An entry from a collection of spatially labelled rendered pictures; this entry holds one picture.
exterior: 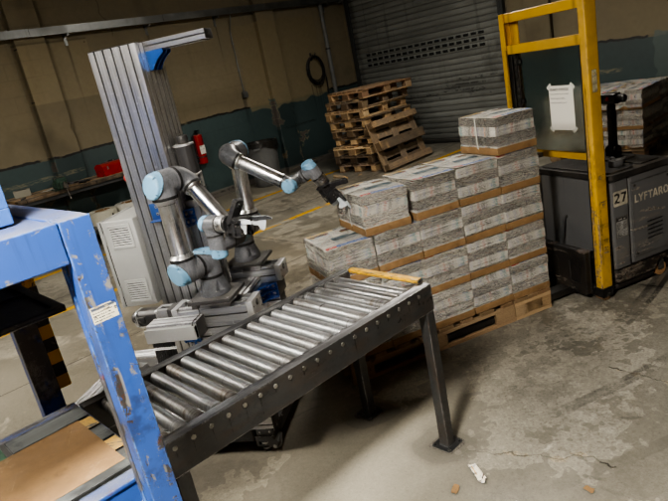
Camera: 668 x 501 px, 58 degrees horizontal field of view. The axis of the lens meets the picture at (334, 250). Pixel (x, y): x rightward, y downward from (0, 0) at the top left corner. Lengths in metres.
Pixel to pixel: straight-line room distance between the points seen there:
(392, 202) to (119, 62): 1.54
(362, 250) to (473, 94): 7.82
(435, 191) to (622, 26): 6.58
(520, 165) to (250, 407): 2.36
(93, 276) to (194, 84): 9.02
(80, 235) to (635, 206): 3.51
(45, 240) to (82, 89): 8.21
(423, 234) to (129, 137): 1.66
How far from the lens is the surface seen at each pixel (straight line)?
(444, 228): 3.55
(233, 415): 2.02
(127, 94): 3.09
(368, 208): 3.27
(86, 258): 1.48
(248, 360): 2.28
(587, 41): 3.84
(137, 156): 3.12
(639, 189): 4.28
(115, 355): 1.55
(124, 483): 1.85
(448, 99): 11.22
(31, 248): 1.44
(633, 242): 4.34
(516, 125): 3.76
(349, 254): 3.27
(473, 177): 3.61
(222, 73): 10.73
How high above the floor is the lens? 1.76
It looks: 17 degrees down
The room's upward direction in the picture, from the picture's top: 12 degrees counter-clockwise
